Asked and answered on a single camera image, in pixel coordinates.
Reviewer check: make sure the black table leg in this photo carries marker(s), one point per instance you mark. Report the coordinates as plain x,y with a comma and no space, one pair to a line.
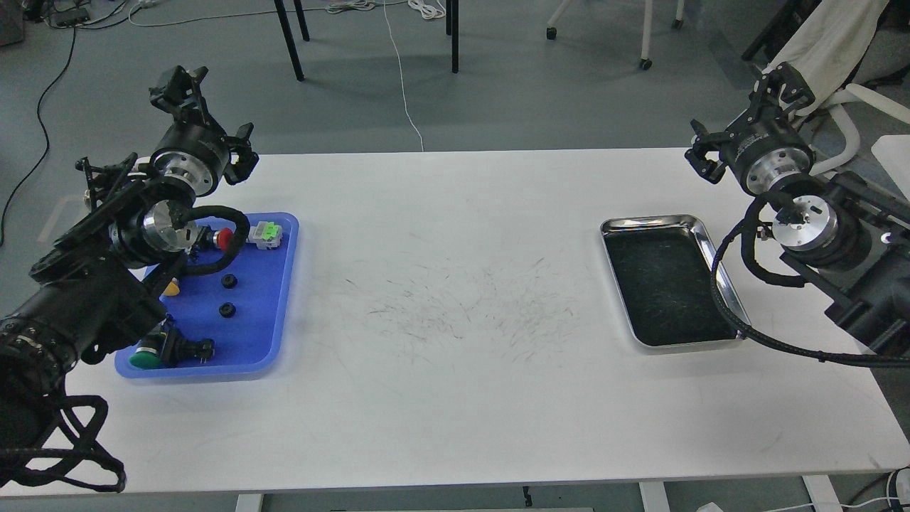
288,36
452,31

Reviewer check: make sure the green push button switch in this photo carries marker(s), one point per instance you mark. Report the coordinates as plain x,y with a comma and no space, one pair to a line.
165,346

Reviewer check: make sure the silver metal tray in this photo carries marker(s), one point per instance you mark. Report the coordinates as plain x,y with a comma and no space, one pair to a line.
662,269

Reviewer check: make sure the white rolling stand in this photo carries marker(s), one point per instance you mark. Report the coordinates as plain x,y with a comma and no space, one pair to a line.
645,62

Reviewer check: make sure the yellow push button switch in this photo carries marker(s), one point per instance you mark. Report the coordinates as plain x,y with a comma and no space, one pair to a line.
172,289

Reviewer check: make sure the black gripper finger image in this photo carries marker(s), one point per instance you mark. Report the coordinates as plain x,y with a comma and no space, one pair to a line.
178,93
241,140
778,94
702,136

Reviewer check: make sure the black table leg left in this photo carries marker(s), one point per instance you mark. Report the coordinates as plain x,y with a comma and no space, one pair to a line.
288,36

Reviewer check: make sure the grey green connector block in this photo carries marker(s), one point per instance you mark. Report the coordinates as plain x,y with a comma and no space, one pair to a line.
266,235

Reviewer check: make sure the blue plastic tray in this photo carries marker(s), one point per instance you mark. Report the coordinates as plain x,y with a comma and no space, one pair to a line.
246,343

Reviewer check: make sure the small black gear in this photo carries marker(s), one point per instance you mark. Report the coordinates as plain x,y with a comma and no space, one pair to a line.
227,310
229,281

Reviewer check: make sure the beige cloth on chair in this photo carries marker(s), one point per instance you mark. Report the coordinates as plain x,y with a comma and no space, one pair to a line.
829,45

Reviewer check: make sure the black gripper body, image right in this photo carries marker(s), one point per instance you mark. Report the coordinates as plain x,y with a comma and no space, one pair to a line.
761,156

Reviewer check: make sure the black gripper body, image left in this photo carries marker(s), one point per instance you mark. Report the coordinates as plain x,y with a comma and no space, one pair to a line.
201,156

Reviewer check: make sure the black table leg right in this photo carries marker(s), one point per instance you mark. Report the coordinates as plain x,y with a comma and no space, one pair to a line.
452,31

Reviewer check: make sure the red push button switch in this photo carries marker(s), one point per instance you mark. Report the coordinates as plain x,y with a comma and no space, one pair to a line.
213,239

